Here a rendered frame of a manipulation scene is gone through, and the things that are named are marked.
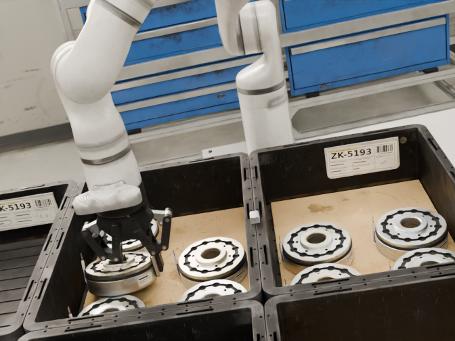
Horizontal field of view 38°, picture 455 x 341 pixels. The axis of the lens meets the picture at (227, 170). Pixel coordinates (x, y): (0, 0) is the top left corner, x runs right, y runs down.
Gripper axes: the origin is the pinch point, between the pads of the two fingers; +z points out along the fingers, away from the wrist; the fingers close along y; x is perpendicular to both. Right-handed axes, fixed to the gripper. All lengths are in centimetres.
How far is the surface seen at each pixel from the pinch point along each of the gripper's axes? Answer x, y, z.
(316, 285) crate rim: 18.7, -25.0, -5.5
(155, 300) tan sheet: 3.8, -1.7, 3.8
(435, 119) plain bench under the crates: -69, -63, 17
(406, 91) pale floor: -254, -98, 85
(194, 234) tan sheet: -12.6, -7.1, 3.7
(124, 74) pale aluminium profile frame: -182, 33, 25
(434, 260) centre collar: 8.7, -41.4, 1.0
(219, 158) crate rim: -19.3, -13.4, -6.3
